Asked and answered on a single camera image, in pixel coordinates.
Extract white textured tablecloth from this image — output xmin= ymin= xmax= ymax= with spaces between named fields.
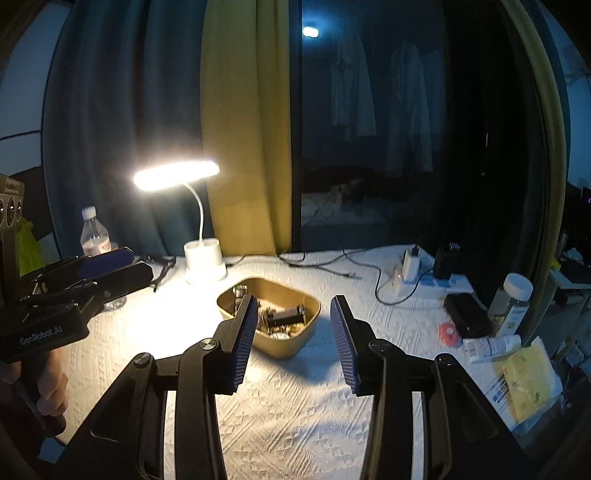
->
xmin=60 ymin=244 xmax=525 ymax=480

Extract yellow tissue pack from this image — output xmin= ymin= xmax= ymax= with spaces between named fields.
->
xmin=496 ymin=337 xmax=564 ymax=426

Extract white desk lamp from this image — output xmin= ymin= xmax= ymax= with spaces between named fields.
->
xmin=133 ymin=159 xmax=230 ymax=284

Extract beaded black bracelet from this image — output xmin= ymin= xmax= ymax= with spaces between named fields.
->
xmin=265 ymin=308 xmax=308 ymax=328

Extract yellow plastic container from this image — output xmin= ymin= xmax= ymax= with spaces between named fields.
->
xmin=216 ymin=277 xmax=322 ymax=360

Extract clear water bottle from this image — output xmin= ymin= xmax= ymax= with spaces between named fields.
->
xmin=80 ymin=206 xmax=128 ymax=311

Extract blue curtain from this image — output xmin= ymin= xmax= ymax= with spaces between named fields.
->
xmin=41 ymin=0 xmax=214 ymax=260

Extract white charger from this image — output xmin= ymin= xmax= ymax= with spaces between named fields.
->
xmin=403 ymin=246 xmax=422 ymax=282

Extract red tape roll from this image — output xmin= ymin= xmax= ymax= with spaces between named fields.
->
xmin=438 ymin=322 xmax=463 ymax=346

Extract white tube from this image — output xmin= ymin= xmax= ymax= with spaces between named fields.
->
xmin=463 ymin=335 xmax=523 ymax=364

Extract black cable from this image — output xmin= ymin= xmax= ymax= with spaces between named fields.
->
xmin=277 ymin=249 xmax=408 ymax=306

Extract green plastic bag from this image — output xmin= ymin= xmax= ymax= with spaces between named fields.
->
xmin=16 ymin=219 xmax=47 ymax=278

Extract dark glass window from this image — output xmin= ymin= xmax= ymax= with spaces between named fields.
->
xmin=291 ymin=0 xmax=536 ymax=252

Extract black eyeglasses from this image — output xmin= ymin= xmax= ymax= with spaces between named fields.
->
xmin=141 ymin=254 xmax=177 ymax=292

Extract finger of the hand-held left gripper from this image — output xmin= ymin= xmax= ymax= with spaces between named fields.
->
xmin=21 ymin=262 xmax=154 ymax=319
xmin=21 ymin=247 xmax=135 ymax=290

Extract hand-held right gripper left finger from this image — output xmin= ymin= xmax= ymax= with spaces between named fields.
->
xmin=60 ymin=294 xmax=259 ymax=480

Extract person's left hand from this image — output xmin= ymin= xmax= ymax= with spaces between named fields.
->
xmin=0 ymin=345 xmax=70 ymax=437

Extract white power strip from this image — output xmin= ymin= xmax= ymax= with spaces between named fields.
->
xmin=392 ymin=265 xmax=472 ymax=297

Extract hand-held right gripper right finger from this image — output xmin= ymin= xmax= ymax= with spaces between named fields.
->
xmin=330 ymin=294 xmax=550 ymax=480

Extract white lid clear jar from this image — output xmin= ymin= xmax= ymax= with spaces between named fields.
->
xmin=488 ymin=272 xmax=534 ymax=336

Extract yellow curtain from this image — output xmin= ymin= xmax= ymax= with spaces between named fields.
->
xmin=200 ymin=0 xmax=293 ymax=258
xmin=501 ymin=0 xmax=568 ymax=296

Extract black rectangular case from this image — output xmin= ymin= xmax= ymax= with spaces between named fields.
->
xmin=443 ymin=292 xmax=493 ymax=339

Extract black power adapter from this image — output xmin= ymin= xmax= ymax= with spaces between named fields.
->
xmin=433 ymin=242 xmax=462 ymax=280

